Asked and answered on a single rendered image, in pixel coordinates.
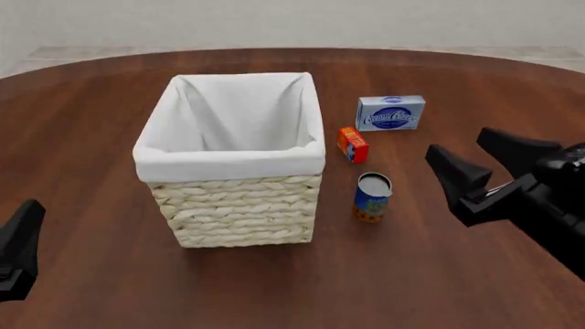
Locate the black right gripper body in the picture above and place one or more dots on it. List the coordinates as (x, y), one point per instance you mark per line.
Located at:
(498, 202)

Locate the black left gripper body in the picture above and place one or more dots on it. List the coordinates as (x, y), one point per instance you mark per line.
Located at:
(13, 284)

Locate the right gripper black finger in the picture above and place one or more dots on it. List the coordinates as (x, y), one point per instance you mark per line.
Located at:
(454, 174)
(516, 145)

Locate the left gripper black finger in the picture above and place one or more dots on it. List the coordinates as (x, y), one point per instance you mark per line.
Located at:
(23, 236)

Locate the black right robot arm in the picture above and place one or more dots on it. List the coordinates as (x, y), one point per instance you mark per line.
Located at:
(564, 185)

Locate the blue alphabet soup can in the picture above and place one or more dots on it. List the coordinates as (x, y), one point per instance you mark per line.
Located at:
(371, 202)

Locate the woven basket with white liner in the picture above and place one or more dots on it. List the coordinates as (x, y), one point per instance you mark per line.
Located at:
(237, 205)

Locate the blue cream cheese box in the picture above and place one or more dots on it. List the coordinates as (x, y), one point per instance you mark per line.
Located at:
(389, 114)

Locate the red orange butter box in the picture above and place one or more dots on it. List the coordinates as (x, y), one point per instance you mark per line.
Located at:
(353, 144)

